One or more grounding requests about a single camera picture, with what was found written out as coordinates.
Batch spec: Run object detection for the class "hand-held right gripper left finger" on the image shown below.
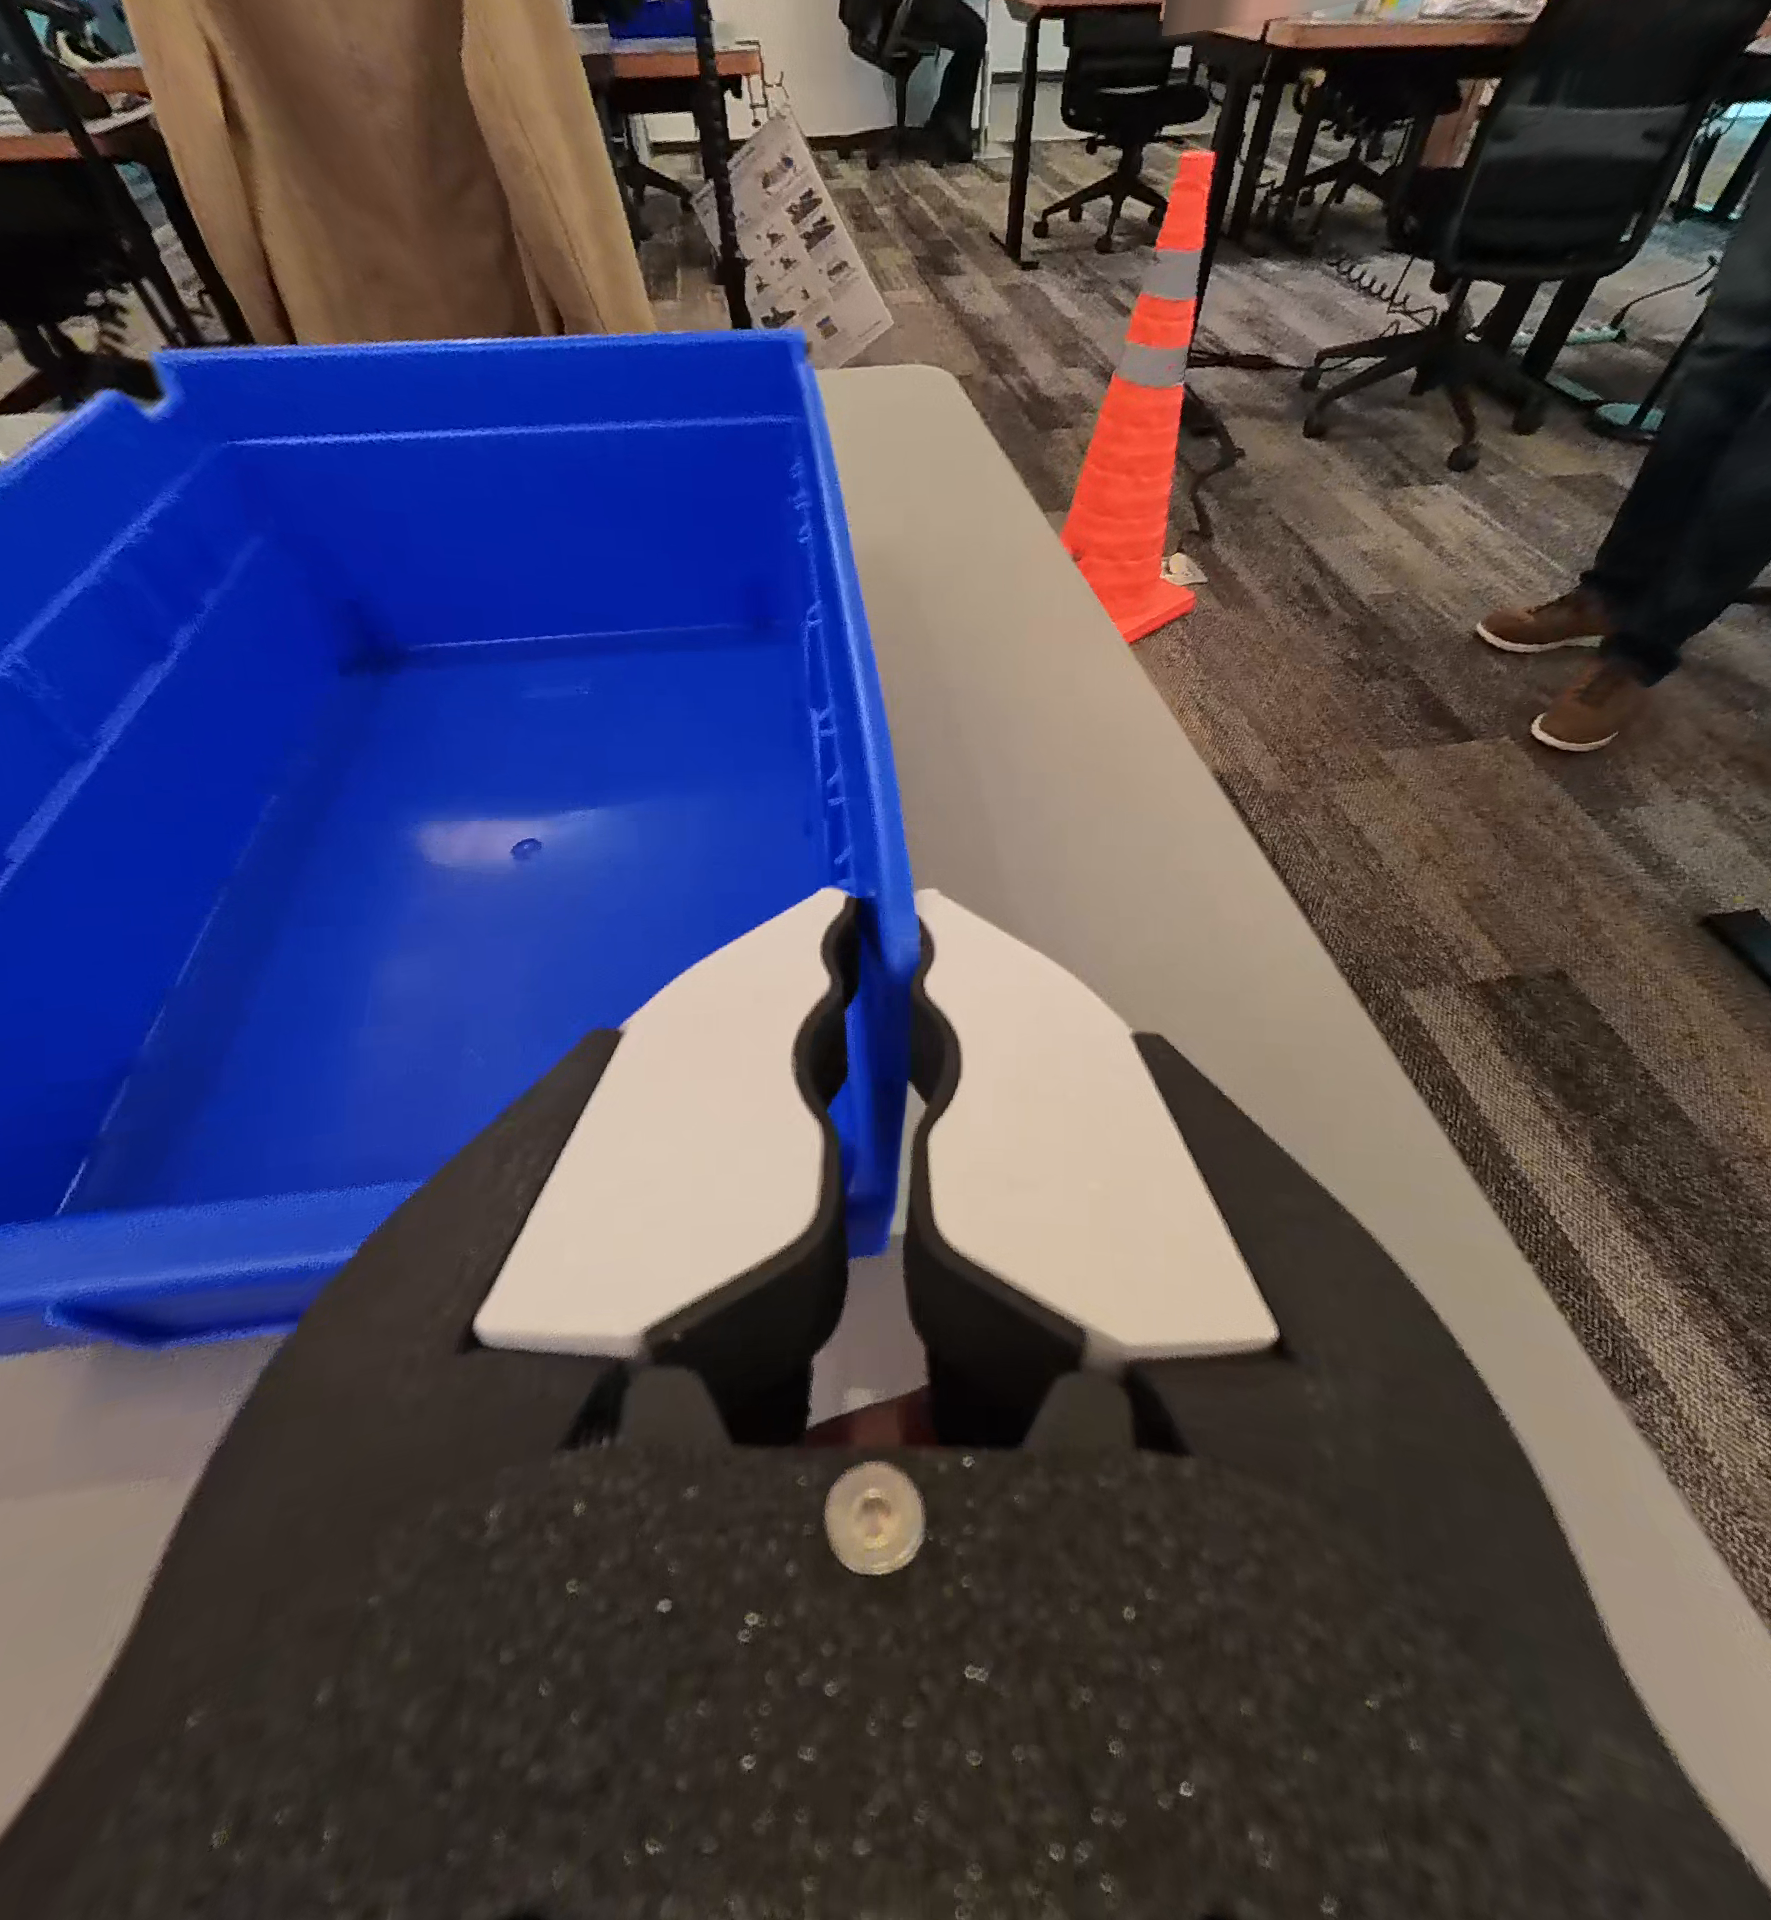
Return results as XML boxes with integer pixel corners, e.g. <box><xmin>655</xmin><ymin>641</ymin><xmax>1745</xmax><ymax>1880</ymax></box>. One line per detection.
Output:
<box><xmin>470</xmin><ymin>885</ymin><xmax>862</xmax><ymax>1444</ymax></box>

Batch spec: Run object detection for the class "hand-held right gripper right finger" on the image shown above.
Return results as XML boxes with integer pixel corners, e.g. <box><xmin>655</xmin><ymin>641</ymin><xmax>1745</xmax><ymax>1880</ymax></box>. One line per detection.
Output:
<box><xmin>904</xmin><ymin>887</ymin><xmax>1282</xmax><ymax>1447</ymax></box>

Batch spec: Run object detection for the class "blue plastic bin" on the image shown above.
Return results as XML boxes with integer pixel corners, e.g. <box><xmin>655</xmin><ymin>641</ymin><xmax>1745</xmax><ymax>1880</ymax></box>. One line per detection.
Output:
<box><xmin>0</xmin><ymin>330</ymin><xmax>925</xmax><ymax>1366</ymax></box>

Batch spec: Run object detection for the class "orange traffic cone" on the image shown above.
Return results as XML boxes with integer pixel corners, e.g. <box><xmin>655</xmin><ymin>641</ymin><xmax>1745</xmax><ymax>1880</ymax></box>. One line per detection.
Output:
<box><xmin>1059</xmin><ymin>151</ymin><xmax>1219</xmax><ymax>646</ymax></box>

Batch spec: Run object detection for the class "printed poster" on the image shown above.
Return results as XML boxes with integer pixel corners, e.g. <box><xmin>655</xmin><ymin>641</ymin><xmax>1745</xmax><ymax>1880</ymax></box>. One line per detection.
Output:
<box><xmin>690</xmin><ymin>113</ymin><xmax>899</xmax><ymax>372</ymax></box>

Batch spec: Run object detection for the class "black ribbed pole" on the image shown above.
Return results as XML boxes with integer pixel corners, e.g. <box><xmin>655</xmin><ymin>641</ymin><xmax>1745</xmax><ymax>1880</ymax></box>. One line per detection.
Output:
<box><xmin>688</xmin><ymin>0</ymin><xmax>757</xmax><ymax>333</ymax></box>

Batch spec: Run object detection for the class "beige coat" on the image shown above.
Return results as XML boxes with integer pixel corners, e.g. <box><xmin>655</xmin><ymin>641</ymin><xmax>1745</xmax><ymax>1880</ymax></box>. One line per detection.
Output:
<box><xmin>125</xmin><ymin>0</ymin><xmax>659</xmax><ymax>352</ymax></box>

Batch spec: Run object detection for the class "black office chair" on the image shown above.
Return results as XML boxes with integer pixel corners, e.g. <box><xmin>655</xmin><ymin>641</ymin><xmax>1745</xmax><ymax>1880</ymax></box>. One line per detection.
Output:
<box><xmin>1033</xmin><ymin>0</ymin><xmax>1213</xmax><ymax>255</ymax></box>
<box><xmin>1301</xmin><ymin>0</ymin><xmax>1771</xmax><ymax>475</ymax></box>
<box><xmin>0</xmin><ymin>157</ymin><xmax>251</xmax><ymax>417</ymax></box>

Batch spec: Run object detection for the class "wooden desk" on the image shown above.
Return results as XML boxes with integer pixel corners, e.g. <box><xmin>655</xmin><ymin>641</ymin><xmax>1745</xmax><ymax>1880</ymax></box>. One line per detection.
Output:
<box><xmin>1168</xmin><ymin>0</ymin><xmax>1771</xmax><ymax>250</ymax></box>
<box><xmin>568</xmin><ymin>22</ymin><xmax>766</xmax><ymax>168</ymax></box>

